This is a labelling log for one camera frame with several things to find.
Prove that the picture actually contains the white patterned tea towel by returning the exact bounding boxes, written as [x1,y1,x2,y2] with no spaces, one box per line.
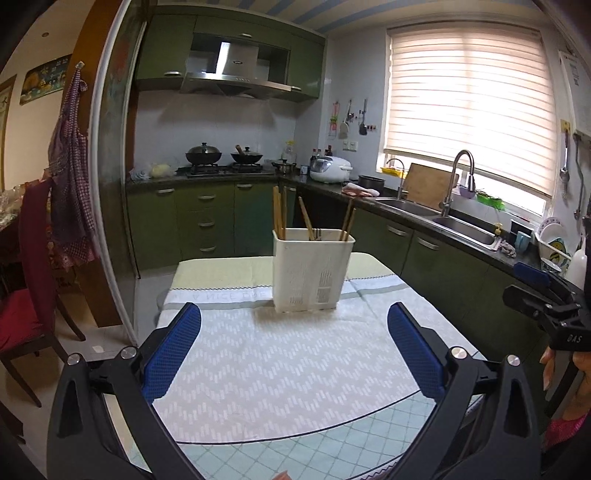
[154,274,467,444]

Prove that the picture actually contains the black pot on counter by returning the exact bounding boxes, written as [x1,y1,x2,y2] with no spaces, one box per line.
[358,175,385,194]

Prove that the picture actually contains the green lower cabinets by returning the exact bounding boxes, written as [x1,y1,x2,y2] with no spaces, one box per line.
[125,177,547,366]

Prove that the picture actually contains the hanging checkered apron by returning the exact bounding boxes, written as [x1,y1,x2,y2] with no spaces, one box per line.
[48,72,96,269]

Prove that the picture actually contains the pink cloth on counter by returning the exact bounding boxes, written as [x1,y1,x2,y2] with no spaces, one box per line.
[342,182,380,198]

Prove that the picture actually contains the red-tipped wooden chopstick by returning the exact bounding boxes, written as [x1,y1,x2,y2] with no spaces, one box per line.
[344,208,356,242]

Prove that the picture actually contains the light wooden chopstick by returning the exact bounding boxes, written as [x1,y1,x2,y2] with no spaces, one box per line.
[274,190,281,240]
[298,196,317,241]

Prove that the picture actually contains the wall picture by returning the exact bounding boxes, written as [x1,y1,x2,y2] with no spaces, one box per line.
[20,55,71,105]

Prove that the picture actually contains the steel range hood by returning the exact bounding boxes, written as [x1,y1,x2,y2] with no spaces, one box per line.
[180,34,294,100]

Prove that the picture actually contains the red wooden chair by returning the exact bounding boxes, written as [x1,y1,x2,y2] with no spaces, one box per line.
[1,179,86,407]

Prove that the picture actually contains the green upper cabinets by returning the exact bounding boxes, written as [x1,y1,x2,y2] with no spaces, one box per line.
[135,5,325,102]

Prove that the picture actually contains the green cabinets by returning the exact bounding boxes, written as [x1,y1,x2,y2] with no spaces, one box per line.
[125,177,547,366]
[135,5,325,102]

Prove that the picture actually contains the white slotted utensil holder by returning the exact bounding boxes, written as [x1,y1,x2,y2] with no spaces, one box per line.
[273,228,356,312]

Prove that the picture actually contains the wooden cutting board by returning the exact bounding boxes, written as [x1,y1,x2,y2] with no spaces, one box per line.
[403,163,451,210]

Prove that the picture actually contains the white window blind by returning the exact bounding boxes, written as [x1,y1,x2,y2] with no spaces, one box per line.
[384,21,557,197]

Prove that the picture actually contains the person's right hand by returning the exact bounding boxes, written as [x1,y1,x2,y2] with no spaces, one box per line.
[540,347,591,421]

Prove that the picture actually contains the blue mug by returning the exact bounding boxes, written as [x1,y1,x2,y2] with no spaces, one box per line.
[515,231,531,254]

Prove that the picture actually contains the dish rack with plates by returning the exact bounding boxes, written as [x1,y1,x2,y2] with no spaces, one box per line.
[535,217,572,274]

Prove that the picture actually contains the white rice cooker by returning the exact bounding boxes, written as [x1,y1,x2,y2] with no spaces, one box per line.
[310,156,353,185]

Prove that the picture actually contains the steel double sink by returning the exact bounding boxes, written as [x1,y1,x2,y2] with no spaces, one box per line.
[375,197,502,250]

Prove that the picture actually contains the steel kitchen faucet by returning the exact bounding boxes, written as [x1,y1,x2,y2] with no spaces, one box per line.
[440,149,476,217]

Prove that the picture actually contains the black wok with lid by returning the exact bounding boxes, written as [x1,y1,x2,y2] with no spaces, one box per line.
[185,142,222,166]

